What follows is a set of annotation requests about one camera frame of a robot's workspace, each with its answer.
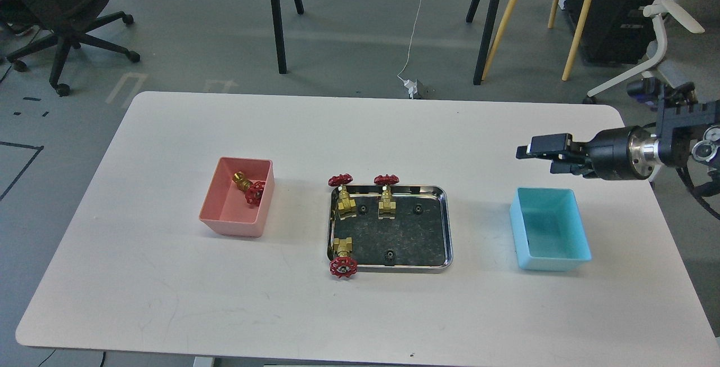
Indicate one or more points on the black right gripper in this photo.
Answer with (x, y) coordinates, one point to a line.
(615, 154)

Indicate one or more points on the brass valve red handle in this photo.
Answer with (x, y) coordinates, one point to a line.
(253, 190)

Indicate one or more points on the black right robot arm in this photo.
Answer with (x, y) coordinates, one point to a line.
(685, 137)

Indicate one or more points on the blue plastic box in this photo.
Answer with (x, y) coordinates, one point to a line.
(548, 230)

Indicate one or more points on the brass valve top middle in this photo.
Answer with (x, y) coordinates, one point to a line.
(386, 205)

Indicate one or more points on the brass valve top left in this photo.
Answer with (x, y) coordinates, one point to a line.
(346, 206)

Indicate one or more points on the brass valve bottom left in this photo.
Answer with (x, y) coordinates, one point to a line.
(342, 263)

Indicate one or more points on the pink plastic box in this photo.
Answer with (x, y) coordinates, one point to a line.
(226, 210)

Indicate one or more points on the black cabinet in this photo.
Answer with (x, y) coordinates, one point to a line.
(616, 32)

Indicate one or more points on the white grey office chair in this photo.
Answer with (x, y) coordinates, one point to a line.
(686, 48)

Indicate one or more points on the steel tray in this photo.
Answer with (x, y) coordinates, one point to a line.
(421, 242)

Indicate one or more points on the white power adapter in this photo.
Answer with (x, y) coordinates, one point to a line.
(417, 90)

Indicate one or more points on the black tripod right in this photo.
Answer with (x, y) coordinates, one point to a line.
(482, 61)

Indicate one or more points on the black tripod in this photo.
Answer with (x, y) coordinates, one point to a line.
(279, 33)
(482, 61)

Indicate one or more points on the black tripod left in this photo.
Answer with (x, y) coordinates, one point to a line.
(279, 33)

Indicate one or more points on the black office chair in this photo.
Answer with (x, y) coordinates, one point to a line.
(69, 22)

